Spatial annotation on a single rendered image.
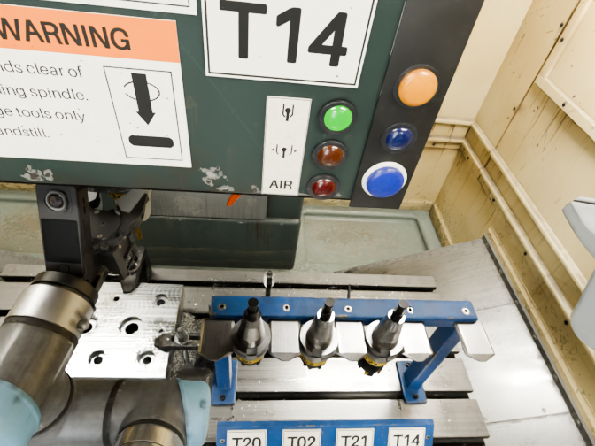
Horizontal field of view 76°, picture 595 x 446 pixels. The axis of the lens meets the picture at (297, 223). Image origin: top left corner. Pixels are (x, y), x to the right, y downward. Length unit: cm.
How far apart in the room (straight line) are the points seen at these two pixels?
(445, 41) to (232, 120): 15
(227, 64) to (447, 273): 125
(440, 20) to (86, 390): 50
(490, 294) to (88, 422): 117
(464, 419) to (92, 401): 80
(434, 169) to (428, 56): 149
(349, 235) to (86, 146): 146
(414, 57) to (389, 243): 149
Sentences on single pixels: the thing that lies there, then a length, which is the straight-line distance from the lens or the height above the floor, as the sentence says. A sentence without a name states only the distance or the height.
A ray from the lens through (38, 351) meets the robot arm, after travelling 47.
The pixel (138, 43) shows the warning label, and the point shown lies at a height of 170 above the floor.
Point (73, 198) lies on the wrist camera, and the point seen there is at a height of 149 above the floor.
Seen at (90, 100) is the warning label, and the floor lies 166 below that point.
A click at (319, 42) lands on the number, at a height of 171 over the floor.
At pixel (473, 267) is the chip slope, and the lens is 145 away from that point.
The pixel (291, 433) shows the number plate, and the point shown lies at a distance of 88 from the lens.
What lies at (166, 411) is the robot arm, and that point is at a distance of 50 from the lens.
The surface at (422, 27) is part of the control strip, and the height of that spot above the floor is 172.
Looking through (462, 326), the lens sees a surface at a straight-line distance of 76.
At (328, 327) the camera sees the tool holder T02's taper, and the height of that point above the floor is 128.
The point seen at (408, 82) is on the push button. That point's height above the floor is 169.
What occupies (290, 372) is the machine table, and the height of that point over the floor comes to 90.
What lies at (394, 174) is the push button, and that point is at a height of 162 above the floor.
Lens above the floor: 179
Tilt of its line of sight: 45 degrees down
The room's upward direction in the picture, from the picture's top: 9 degrees clockwise
